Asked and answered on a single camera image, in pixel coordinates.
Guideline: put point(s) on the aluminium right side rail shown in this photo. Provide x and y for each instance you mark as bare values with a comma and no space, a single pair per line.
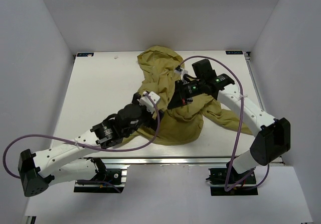
255,83

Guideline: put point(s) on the blue table label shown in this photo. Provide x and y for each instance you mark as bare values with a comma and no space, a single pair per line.
85,54
234,52

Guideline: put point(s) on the left blue table label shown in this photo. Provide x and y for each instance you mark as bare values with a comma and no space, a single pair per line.
85,54

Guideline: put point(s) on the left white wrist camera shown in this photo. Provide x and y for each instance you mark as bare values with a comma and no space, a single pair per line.
149,99

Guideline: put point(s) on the aluminium front table rail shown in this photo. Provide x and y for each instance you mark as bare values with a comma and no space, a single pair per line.
200,160

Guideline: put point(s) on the right blue table label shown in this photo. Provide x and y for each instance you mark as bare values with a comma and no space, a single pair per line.
234,52

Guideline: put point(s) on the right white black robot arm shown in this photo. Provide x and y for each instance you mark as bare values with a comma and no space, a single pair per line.
224,89

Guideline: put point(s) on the olive green hooded jacket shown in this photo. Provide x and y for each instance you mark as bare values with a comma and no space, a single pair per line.
180,125

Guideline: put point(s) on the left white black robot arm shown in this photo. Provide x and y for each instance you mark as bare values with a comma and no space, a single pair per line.
70,160

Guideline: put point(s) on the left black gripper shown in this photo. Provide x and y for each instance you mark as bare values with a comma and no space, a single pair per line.
151,122

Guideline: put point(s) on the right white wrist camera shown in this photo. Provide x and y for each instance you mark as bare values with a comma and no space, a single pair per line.
180,71

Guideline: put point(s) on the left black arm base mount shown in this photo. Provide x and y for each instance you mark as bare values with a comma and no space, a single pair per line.
106,180

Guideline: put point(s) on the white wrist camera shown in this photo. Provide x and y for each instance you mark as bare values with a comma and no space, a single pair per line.
180,71
149,99

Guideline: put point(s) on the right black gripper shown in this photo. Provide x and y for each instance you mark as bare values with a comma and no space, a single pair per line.
180,97

